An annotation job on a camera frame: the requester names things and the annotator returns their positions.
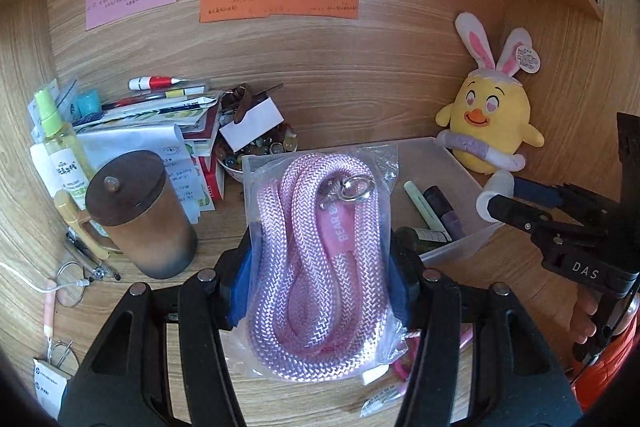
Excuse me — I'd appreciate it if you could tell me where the white tape roll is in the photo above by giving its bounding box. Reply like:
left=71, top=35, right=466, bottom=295
left=475, top=170, right=514, bottom=223

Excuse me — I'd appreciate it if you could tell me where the pale green lip balm tube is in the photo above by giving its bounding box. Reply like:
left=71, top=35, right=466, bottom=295
left=404, top=181, right=446, bottom=233

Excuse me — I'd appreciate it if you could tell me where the green glass spray bottle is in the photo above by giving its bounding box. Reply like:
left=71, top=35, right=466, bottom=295
left=394, top=227, right=450, bottom=255

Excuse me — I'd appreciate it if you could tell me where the pink rope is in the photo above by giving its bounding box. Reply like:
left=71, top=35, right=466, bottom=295
left=226, top=143, right=419, bottom=383

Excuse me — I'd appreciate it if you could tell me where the right hand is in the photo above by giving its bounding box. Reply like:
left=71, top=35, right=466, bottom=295
left=570, top=286, right=599, bottom=345

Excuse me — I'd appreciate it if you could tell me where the yellow chick plush toy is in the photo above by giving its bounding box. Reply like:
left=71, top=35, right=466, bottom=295
left=435, top=12, right=544, bottom=174

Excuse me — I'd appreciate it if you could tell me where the black pen on desk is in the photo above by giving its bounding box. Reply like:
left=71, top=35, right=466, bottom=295
left=65, top=230, right=122, bottom=282

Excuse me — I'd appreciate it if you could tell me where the clear plastic storage bin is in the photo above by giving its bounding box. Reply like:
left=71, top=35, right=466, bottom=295
left=241, top=135, right=504, bottom=268

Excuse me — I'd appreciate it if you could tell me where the brown lidded mug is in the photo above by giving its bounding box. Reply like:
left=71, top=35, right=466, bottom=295
left=54, top=150, right=198, bottom=280

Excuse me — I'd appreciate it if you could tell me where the yellow green spray bottle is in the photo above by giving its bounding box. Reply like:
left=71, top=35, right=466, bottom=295
left=35, top=88, right=96, bottom=210

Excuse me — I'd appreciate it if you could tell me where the stack of books and papers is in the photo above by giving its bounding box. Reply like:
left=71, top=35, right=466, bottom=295
left=28, top=95, right=217, bottom=223

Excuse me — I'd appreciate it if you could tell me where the white ceramic bowl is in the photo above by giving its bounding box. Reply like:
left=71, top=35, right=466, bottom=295
left=214, top=134, right=298, bottom=182

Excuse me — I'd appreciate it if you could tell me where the red white marker pen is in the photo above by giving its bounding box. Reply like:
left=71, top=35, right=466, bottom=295
left=128, top=76, right=184, bottom=91

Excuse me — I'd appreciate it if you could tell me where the white small box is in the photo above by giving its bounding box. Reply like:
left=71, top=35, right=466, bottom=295
left=220, top=98, right=284, bottom=152

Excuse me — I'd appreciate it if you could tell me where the white cable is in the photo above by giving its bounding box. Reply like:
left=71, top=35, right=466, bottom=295
left=0, top=258, right=94, bottom=295

